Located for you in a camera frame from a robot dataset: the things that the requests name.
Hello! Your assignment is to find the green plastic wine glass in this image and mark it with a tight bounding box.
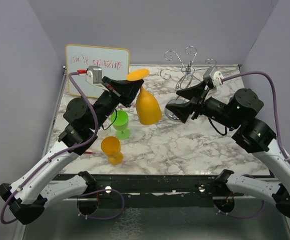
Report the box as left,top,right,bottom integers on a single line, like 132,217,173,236
110,110,130,140

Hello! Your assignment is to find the orange plastic glass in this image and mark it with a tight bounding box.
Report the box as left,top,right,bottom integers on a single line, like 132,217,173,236
126,68,162,126
101,136,123,165

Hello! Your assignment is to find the yellow framed whiteboard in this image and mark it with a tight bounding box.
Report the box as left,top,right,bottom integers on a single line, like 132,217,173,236
65,44,130,98

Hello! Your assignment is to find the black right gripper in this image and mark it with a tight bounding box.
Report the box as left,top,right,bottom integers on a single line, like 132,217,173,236
165,80,240,130

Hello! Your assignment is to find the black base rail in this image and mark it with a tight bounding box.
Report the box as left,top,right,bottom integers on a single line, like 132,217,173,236
62,173,272,208

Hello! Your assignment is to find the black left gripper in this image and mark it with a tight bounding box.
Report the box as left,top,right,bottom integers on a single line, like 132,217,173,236
90,76,144,130

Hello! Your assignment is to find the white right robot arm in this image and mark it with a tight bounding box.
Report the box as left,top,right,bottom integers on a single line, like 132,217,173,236
166,82,290,218

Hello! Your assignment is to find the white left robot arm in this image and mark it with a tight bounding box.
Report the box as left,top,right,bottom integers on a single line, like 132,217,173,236
0,72,144,225

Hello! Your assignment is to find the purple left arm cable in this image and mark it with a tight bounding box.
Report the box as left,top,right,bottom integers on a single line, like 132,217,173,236
1,71,125,224

